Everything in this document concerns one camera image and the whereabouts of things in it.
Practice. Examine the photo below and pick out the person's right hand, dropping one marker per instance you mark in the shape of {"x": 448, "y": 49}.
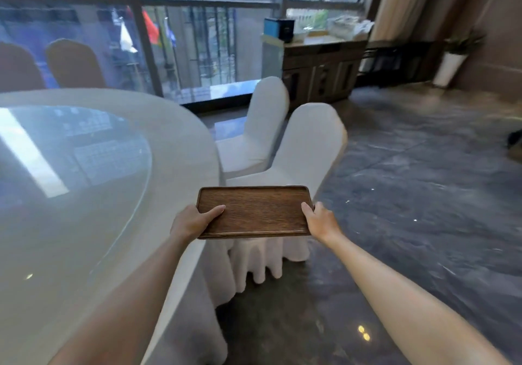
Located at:
{"x": 322, "y": 224}

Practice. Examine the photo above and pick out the person's left hand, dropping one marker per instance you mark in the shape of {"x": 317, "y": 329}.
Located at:
{"x": 188, "y": 224}

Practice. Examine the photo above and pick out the person's left thumb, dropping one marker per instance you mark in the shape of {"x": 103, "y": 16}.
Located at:
{"x": 212, "y": 213}

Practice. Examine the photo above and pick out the person's right thumb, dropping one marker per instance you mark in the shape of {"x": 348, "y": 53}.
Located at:
{"x": 307, "y": 212}

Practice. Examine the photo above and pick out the brown wooden tray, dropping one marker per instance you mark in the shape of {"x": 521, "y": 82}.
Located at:
{"x": 255, "y": 212}

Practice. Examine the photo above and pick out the person's right forearm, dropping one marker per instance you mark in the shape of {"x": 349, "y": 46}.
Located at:
{"x": 408, "y": 307}

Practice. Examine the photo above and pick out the person's left forearm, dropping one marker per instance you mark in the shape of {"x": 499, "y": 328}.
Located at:
{"x": 118, "y": 307}

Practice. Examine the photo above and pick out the white covered chair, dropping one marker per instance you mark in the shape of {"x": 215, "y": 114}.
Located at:
{"x": 301, "y": 152}
{"x": 257, "y": 132}

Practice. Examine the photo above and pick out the round white clothed table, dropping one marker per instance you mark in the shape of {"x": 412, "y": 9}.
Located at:
{"x": 122, "y": 214}

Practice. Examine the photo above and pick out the dark wooden sideboard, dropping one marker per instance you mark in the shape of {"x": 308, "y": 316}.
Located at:
{"x": 318, "y": 71}

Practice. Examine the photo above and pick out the glass turntable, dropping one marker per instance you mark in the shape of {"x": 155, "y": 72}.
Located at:
{"x": 61, "y": 181}

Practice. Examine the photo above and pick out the blue flag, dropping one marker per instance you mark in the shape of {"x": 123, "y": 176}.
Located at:
{"x": 169, "y": 32}

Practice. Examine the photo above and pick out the blue and black box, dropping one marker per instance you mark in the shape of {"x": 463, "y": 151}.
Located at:
{"x": 279, "y": 28}

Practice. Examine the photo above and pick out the pile of white packets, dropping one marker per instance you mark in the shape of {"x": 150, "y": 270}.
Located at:
{"x": 350, "y": 26}

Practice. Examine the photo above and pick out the red flag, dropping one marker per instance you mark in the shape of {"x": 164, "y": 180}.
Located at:
{"x": 150, "y": 28}

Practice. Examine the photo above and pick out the white flag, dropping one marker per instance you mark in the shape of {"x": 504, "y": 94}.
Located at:
{"x": 125, "y": 36}

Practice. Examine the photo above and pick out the beige covered chair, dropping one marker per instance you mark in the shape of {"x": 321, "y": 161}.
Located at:
{"x": 18, "y": 69}
{"x": 74, "y": 65}

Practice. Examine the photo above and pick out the potted green plant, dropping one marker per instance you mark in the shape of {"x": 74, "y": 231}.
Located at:
{"x": 454, "y": 57}

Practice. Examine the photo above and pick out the dark object at floor edge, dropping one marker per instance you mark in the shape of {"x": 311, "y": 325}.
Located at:
{"x": 515, "y": 138}

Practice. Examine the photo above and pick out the beige curtain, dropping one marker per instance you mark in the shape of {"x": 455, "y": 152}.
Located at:
{"x": 399, "y": 6}

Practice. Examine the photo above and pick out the window frame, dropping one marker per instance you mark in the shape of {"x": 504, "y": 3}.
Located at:
{"x": 138, "y": 30}

